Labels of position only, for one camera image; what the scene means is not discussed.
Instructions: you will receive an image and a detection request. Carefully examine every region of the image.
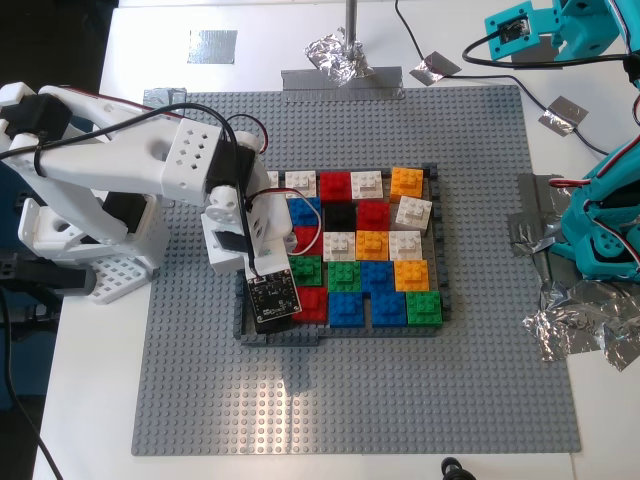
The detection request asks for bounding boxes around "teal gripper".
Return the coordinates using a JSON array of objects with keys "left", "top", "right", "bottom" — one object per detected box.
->
[{"left": 542, "top": 0, "right": 621, "bottom": 64}]

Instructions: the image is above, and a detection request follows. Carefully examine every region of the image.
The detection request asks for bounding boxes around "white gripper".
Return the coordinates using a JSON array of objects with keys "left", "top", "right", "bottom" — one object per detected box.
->
[{"left": 200, "top": 192, "right": 295, "bottom": 276}]

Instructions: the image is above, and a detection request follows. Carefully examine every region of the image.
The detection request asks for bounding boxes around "blue lego cube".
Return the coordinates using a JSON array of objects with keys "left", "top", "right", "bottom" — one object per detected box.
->
[
  {"left": 327, "top": 291, "right": 366, "bottom": 329},
  {"left": 360, "top": 260, "right": 397, "bottom": 294},
  {"left": 287, "top": 196, "right": 323, "bottom": 229},
  {"left": 369, "top": 291, "right": 407, "bottom": 329}
]

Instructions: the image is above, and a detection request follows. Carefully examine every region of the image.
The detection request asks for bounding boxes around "red lego cube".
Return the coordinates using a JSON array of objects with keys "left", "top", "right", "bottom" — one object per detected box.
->
[
  {"left": 291, "top": 224, "right": 325, "bottom": 254},
  {"left": 356, "top": 201, "right": 391, "bottom": 232},
  {"left": 319, "top": 171, "right": 352, "bottom": 202},
  {"left": 291, "top": 285, "right": 330, "bottom": 324}
]

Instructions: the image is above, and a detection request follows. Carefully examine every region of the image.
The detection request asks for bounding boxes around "green lego cube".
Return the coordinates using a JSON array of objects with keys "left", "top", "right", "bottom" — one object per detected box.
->
[
  {"left": 288, "top": 254, "right": 324, "bottom": 287},
  {"left": 404, "top": 290, "right": 445, "bottom": 329},
  {"left": 327, "top": 260, "right": 364, "bottom": 293}
]

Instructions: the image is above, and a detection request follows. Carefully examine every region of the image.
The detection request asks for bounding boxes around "yellow lego cube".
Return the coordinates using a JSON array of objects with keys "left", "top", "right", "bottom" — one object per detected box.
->
[
  {"left": 355, "top": 229, "right": 391, "bottom": 262},
  {"left": 393, "top": 259, "right": 431, "bottom": 293},
  {"left": 390, "top": 166, "right": 426, "bottom": 197}
]

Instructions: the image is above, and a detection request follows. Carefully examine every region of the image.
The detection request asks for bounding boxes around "grey tape patch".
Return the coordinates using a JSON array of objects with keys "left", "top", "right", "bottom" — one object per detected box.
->
[{"left": 509, "top": 45, "right": 557, "bottom": 65}]

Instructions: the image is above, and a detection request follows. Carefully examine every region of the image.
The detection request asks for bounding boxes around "foil tape piece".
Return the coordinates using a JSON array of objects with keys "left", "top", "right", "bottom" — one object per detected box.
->
[
  {"left": 537, "top": 94, "right": 590, "bottom": 136},
  {"left": 409, "top": 49, "right": 461, "bottom": 87}
]

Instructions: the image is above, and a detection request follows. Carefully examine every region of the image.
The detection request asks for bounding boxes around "crumpled aluminium foil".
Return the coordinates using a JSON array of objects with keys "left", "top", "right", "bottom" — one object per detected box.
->
[
  {"left": 519, "top": 234, "right": 640, "bottom": 374},
  {"left": 303, "top": 27, "right": 376, "bottom": 89}
]

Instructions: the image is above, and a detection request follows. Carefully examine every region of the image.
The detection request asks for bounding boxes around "silver tape patch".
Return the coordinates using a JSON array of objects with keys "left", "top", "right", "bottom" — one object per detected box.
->
[{"left": 187, "top": 28, "right": 239, "bottom": 66}]

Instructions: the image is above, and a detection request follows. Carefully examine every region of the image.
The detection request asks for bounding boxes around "grey lego baseplate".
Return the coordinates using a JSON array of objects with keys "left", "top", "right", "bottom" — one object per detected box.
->
[{"left": 130, "top": 84, "right": 584, "bottom": 457}]

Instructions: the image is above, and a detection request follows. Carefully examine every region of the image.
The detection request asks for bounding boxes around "black table clamp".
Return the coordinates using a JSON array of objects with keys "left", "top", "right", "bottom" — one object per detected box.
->
[{"left": 0, "top": 249, "right": 97, "bottom": 344}]

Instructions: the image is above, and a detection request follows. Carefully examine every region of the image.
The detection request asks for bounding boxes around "metal pole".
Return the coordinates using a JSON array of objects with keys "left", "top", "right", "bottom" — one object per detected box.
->
[{"left": 343, "top": 0, "right": 362, "bottom": 49}]

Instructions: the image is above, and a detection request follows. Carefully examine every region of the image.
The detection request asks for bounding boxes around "black clamp knob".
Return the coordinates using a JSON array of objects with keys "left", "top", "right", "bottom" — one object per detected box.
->
[{"left": 440, "top": 457, "right": 484, "bottom": 480}]

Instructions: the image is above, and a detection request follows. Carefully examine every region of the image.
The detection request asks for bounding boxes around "striped servo wire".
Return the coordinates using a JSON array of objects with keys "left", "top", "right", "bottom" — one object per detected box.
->
[
  {"left": 602, "top": 0, "right": 640, "bottom": 96},
  {"left": 547, "top": 133, "right": 640, "bottom": 191}
]

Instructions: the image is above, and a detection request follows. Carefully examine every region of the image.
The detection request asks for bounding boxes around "white red servo wire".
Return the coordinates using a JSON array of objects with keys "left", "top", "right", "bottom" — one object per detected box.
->
[{"left": 247, "top": 187, "right": 324, "bottom": 256}]

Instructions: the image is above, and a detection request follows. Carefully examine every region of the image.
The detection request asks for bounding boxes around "teal wrist camera module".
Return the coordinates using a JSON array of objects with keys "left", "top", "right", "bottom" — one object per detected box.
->
[{"left": 483, "top": 1, "right": 544, "bottom": 59}]

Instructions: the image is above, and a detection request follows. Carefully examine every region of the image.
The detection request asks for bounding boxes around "black wrist camera board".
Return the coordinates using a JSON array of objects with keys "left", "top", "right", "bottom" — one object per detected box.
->
[{"left": 243, "top": 267, "right": 305, "bottom": 326}]

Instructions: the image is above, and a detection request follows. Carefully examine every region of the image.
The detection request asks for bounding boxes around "thin black taped cable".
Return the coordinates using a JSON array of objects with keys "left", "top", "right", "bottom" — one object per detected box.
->
[{"left": 394, "top": 0, "right": 616, "bottom": 156}]

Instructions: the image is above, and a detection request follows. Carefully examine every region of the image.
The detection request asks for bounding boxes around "red black servo wire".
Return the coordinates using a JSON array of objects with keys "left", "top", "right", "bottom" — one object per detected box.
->
[{"left": 224, "top": 114, "right": 272, "bottom": 156}]

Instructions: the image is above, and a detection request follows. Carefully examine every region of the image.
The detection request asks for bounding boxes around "grey duct tape strip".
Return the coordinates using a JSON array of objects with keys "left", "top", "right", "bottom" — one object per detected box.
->
[
  {"left": 279, "top": 65, "right": 405, "bottom": 103},
  {"left": 143, "top": 87, "right": 189, "bottom": 121},
  {"left": 506, "top": 171, "right": 594, "bottom": 296}
]

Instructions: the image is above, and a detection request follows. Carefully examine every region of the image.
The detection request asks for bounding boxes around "thick black camera cable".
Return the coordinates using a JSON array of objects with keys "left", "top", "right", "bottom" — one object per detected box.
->
[{"left": 0, "top": 102, "right": 266, "bottom": 480}]

